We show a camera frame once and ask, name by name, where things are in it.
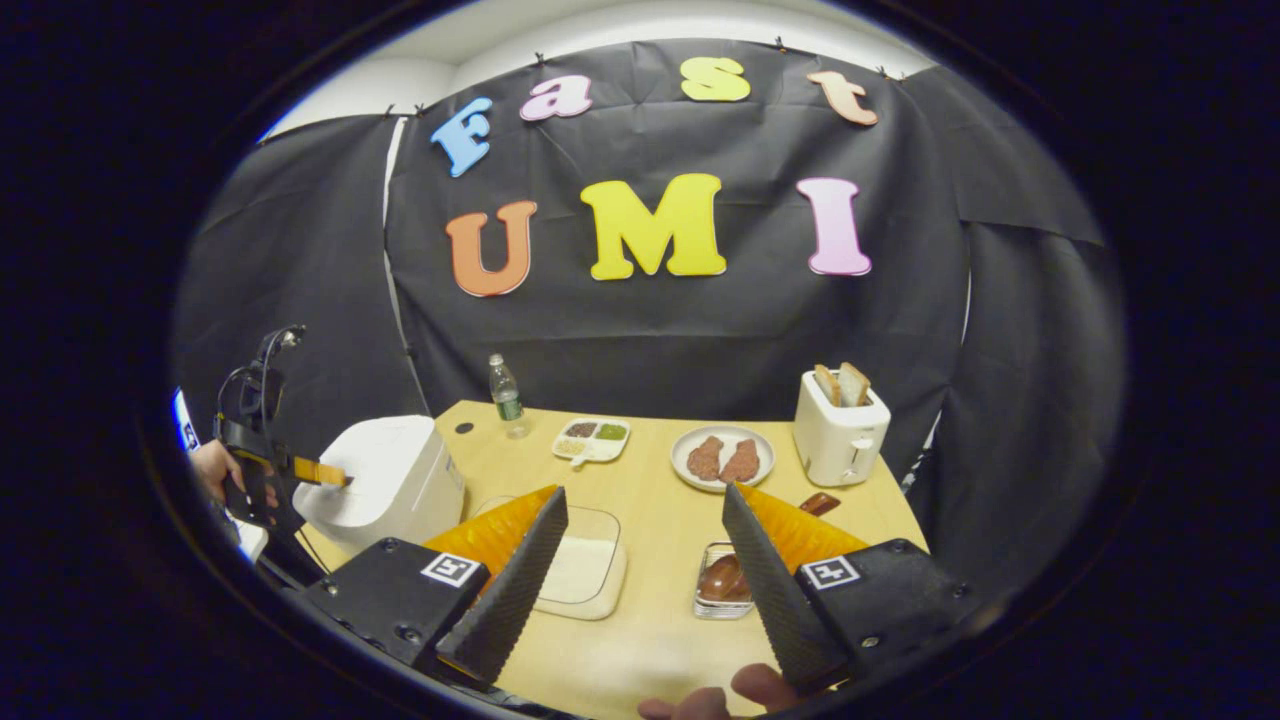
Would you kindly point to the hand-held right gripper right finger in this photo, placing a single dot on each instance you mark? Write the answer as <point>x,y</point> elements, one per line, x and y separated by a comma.
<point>780,600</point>

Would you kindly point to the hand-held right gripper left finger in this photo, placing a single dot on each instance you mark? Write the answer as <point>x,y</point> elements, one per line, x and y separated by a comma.
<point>510,600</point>

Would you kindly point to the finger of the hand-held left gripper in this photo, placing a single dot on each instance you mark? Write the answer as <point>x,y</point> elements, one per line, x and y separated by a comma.
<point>322,472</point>

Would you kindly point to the brown wooden spoon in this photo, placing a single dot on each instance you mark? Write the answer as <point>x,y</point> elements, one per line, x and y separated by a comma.
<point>722,578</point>

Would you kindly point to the white rice cooker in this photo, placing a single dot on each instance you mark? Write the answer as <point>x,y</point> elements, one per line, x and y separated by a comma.
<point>390,480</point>

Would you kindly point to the metal chopstick holder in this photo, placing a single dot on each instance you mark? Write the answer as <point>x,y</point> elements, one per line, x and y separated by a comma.
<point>710,608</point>

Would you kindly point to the computer monitor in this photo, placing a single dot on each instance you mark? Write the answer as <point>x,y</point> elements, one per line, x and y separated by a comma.
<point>186,425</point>

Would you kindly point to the brown meat piece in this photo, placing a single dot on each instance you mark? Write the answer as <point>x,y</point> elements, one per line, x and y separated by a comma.
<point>740,460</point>
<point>705,458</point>

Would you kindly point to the round white plate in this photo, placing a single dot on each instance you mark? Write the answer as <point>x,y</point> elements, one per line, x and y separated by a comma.
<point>765,450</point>

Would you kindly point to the black backdrop cloth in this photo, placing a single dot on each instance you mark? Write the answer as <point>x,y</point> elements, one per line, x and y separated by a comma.
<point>330,280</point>

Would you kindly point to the white toaster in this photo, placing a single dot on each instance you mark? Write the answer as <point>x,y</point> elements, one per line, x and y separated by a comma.
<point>840,445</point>

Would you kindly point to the white divided sauce dish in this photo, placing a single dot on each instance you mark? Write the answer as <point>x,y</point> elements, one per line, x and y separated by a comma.
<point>590,445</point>

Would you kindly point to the clear plastic water bottle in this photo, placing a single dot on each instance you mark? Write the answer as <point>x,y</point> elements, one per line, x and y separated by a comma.
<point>507,400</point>

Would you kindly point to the toast bread slice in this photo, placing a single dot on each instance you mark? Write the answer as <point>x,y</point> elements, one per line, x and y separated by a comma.
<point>827,386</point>
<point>855,385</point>

